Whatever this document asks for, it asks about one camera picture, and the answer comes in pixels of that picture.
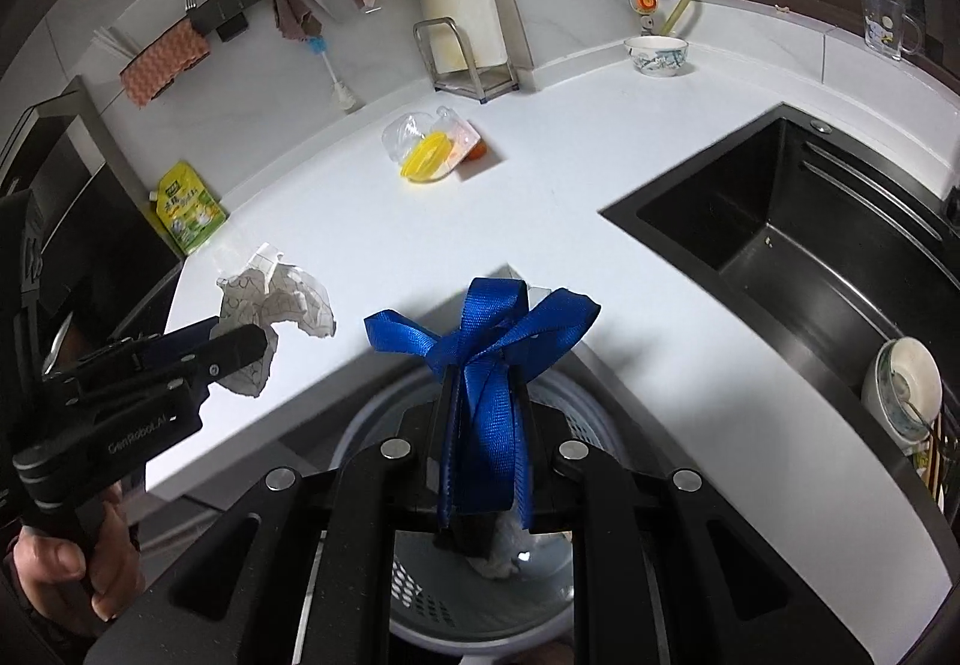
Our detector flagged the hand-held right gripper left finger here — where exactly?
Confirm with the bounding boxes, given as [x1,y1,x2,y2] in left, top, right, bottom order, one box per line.
[86,365,460,665]

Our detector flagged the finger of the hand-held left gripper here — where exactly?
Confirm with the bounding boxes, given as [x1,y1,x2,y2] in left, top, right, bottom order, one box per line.
[112,320,220,357]
[45,323,275,422]

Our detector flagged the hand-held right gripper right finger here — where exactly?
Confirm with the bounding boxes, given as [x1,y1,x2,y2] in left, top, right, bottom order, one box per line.
[517,372,875,665]

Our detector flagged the blue ribbon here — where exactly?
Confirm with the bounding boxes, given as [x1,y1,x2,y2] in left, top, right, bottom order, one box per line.
[364,276,603,531]

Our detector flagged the grey perforated trash bin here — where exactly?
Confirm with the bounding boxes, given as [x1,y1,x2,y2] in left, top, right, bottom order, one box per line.
[334,365,653,665]

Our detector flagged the white printed paper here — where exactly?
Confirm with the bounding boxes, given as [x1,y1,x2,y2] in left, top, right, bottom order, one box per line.
[216,243,337,400]

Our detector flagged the white tissue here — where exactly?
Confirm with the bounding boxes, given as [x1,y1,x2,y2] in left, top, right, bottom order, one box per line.
[469,511,537,580]

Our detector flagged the yellow plastic lid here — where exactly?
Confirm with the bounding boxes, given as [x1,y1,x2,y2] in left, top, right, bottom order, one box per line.
[400,132,455,184]

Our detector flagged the thin clear plastic bag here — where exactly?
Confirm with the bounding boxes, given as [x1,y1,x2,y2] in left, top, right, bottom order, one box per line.
[382,107,451,167]

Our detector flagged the person's left hand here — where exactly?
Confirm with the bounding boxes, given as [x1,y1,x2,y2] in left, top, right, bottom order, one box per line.
[13,481,145,625]

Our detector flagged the green yellow seasoning pouch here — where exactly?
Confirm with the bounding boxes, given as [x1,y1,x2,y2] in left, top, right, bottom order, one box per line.
[148,161,228,255]

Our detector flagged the black integrated stove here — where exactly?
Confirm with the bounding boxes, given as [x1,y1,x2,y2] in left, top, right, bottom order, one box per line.
[0,76,185,366]

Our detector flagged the white blue bottle brush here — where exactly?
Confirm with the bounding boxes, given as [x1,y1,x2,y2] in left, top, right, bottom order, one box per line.
[304,35,365,115]

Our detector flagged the orange wavy sponge cloth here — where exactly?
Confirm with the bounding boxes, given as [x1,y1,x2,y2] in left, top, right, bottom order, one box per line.
[120,23,211,109]

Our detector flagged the black kitchen sink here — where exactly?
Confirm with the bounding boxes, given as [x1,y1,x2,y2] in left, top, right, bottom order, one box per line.
[598,102,960,486]

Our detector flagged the brown hanging cloth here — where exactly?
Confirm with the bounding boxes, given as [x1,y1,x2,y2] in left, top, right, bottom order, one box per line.
[270,0,325,42]

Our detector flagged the metal cutting board rack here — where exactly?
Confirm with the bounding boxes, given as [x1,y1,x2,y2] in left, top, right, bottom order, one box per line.
[412,17,521,103]

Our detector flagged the white cup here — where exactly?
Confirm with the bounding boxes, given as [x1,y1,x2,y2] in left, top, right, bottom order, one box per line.
[861,336,943,445]

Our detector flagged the white patterned bowl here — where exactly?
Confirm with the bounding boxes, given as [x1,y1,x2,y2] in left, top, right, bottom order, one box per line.
[624,35,691,77]

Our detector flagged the clear glass mug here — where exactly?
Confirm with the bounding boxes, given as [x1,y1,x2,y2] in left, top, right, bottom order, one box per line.
[861,0,923,62]

